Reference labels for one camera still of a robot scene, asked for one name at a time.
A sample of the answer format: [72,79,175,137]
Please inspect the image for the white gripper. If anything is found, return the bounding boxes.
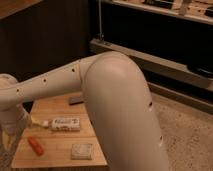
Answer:
[0,104,33,148]

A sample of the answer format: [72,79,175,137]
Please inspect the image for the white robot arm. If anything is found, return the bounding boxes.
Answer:
[0,51,171,171]

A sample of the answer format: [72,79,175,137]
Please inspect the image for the white sponge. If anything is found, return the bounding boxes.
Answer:
[71,143,93,160]

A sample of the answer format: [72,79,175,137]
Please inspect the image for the wooden table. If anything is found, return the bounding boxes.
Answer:
[12,93,108,171]

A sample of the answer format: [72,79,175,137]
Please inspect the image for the white plastic bottle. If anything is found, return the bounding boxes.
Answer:
[42,117,81,131]

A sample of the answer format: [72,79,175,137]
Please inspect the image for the dark small block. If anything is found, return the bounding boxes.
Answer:
[68,96,84,105]

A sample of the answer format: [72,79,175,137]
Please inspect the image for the metal pole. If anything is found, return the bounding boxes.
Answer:
[98,0,104,41]

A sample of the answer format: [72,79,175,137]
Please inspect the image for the wooden bench beam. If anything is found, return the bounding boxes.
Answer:
[90,39,213,92]

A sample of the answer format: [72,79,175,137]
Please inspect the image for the wall shelf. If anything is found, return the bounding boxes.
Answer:
[101,0,213,26]

